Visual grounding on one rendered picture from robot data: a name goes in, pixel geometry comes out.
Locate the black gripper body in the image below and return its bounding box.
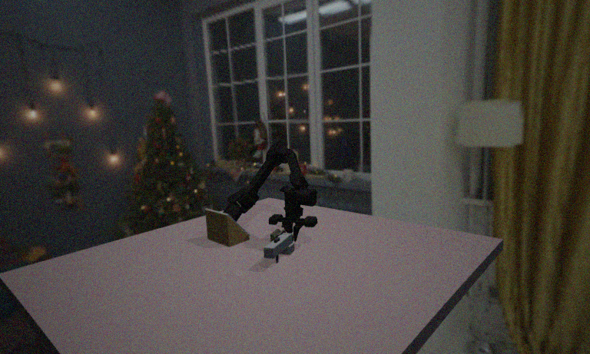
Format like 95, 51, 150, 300
269, 204, 317, 227

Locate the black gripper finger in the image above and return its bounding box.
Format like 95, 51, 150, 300
282, 223, 293, 233
293, 225, 303, 242

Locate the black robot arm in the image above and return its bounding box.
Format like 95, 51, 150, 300
223, 145, 317, 222

